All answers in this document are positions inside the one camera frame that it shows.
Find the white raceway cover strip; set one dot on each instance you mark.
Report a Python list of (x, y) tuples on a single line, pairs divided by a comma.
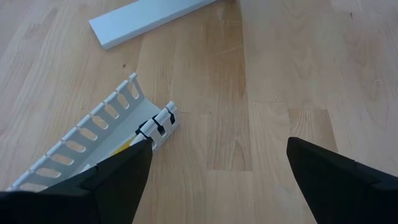
[(140, 18)]

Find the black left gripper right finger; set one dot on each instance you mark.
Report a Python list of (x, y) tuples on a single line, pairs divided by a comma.
[(342, 193)]

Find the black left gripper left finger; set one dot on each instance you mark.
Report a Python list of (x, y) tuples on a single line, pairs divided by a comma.
[(93, 193)]

